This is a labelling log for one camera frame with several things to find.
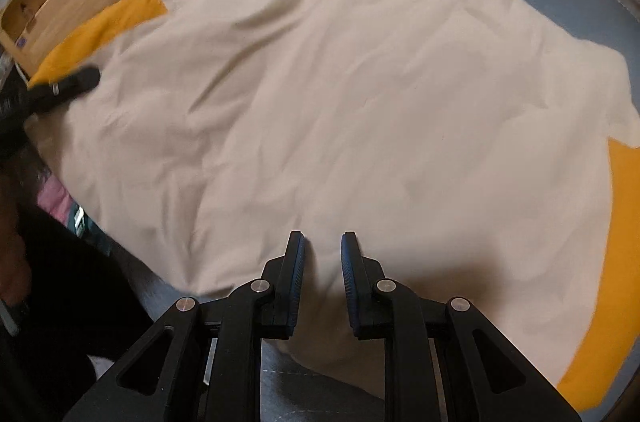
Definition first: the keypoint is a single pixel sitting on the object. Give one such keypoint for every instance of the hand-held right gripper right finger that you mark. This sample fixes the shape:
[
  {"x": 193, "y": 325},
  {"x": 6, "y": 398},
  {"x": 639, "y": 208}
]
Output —
[{"x": 348, "y": 274}]

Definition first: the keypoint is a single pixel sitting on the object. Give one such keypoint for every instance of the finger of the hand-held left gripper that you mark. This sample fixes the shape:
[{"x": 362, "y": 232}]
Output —
[{"x": 70, "y": 85}]

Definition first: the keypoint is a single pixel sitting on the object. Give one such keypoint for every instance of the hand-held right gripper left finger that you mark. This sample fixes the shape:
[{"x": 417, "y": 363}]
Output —
[{"x": 296, "y": 274}]

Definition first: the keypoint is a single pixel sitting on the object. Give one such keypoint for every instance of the beige and orange jacket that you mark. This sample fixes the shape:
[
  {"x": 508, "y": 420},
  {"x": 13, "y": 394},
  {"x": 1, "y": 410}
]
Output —
[{"x": 350, "y": 112}]

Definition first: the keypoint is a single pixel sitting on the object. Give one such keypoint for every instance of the pink cloth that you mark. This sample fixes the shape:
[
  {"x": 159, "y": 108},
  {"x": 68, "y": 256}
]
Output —
[{"x": 54, "y": 197}]

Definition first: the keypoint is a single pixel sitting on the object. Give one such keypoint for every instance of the person's dark clothing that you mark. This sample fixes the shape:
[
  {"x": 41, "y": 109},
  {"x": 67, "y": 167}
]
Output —
[{"x": 65, "y": 302}]

